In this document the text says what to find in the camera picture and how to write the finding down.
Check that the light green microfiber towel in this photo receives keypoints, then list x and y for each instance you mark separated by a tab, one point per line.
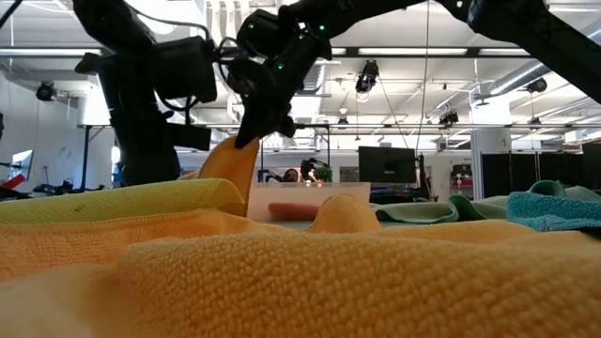
413	211

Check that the black computer monitor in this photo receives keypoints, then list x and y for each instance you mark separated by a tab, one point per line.
387	164

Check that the orange plastic bin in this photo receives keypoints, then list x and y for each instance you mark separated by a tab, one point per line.
291	192

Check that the white building column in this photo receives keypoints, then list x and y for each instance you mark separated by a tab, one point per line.
490	155

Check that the black partition panels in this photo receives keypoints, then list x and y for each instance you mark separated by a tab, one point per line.
540	173

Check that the yellow microfiber towel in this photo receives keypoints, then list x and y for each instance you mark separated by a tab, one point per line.
117	202

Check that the black ceiling-mounted camera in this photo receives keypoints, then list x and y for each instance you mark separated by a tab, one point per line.
366	77
536	85
45	90
448	117

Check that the silver ribbed ventilation duct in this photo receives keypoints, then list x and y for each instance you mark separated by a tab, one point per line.
321	77

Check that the black tall stand frame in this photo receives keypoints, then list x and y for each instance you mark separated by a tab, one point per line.
86	155

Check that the red object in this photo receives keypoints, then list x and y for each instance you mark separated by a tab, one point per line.
11	182

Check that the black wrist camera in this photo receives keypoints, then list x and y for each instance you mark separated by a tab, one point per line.
237	75
188	136

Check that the person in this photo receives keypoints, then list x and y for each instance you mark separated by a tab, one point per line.
291	176

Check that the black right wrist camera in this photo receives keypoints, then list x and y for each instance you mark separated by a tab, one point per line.
237	75

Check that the green potted plant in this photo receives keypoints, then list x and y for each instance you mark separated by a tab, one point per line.
323	173

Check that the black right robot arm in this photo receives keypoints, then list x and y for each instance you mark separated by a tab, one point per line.
540	33

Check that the black LED light bar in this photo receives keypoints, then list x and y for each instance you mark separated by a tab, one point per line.
473	52

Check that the black background robot arm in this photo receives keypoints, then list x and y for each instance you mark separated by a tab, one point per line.
270	176

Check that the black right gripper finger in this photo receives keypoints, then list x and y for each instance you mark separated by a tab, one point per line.
286	127
256	129

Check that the small tilted computer monitor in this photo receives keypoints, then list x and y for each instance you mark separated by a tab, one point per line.
22	165

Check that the pink microfiber towel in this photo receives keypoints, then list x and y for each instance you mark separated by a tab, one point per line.
291	211

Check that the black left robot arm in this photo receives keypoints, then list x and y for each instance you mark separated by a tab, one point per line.
117	28

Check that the light orange microfiber towel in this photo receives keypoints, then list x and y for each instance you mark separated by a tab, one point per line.
230	164

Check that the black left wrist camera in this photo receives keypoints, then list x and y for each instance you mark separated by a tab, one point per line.
188	136

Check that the silver smooth ventilation duct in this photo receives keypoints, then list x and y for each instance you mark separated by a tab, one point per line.
516	77

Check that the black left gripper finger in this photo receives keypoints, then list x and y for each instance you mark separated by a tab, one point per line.
164	169
134	169

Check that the teal microfiber towel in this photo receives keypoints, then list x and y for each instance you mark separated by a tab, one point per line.
554	211

